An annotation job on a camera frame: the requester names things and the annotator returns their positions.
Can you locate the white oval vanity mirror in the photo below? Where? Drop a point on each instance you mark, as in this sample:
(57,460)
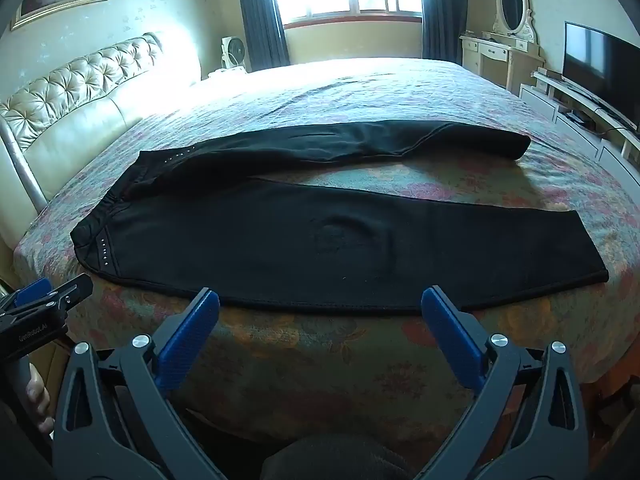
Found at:
(512,5)

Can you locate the black pants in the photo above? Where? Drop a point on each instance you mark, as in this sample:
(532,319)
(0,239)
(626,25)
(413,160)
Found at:
(250,240)

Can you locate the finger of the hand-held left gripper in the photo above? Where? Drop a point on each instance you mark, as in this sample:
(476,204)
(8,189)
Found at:
(32,291)
(70,292)

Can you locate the black flat television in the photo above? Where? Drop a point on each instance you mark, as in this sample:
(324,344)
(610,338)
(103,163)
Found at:
(600,70)

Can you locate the floral blanket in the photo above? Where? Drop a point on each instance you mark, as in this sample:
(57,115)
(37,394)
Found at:
(350,360)

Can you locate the white fan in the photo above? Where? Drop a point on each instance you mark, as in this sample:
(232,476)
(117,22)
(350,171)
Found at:
(234,52)

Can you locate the white dressing table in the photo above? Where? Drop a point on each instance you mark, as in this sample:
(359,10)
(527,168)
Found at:
(492,55)

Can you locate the person's left hand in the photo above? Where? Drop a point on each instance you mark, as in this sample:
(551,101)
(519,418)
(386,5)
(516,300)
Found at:
(40,400)

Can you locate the cream tufted headboard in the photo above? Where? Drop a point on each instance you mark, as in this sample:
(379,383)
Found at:
(75,110)

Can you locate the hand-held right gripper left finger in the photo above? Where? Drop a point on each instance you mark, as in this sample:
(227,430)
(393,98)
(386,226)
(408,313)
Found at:
(192,330)

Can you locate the white television cabinet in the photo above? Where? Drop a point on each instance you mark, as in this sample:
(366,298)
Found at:
(565,125)

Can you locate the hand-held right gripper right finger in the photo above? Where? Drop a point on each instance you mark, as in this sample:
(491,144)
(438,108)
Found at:
(447,330)

